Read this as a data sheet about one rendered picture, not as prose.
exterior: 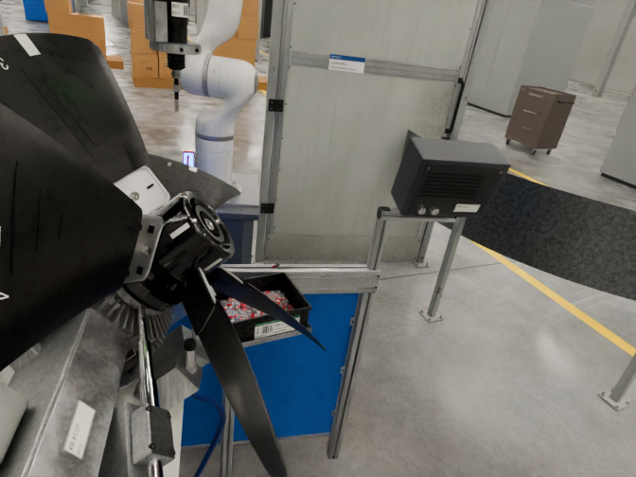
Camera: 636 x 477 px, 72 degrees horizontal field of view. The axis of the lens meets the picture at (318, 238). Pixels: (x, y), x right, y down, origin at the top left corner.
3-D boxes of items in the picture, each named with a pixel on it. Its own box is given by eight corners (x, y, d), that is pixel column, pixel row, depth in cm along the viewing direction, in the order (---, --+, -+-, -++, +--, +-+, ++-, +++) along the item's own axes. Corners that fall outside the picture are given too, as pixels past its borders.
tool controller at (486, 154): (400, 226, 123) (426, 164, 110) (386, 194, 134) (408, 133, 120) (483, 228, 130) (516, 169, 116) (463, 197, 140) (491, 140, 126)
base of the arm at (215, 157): (190, 177, 157) (191, 125, 149) (244, 183, 159) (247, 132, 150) (177, 197, 140) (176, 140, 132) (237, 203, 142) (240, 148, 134)
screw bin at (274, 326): (225, 349, 102) (226, 325, 98) (205, 307, 114) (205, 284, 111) (309, 328, 112) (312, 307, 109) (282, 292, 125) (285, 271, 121)
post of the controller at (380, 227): (369, 270, 132) (381, 210, 123) (365, 265, 134) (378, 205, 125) (379, 270, 132) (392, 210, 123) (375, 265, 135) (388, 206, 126)
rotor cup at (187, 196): (108, 284, 57) (187, 228, 56) (104, 214, 67) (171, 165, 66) (183, 324, 68) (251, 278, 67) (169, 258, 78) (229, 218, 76)
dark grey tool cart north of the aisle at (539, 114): (535, 157, 651) (559, 94, 610) (501, 143, 703) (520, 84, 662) (556, 157, 672) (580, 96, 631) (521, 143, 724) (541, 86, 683)
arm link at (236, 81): (201, 129, 146) (202, 51, 135) (256, 136, 147) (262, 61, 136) (190, 137, 136) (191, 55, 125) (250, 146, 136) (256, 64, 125)
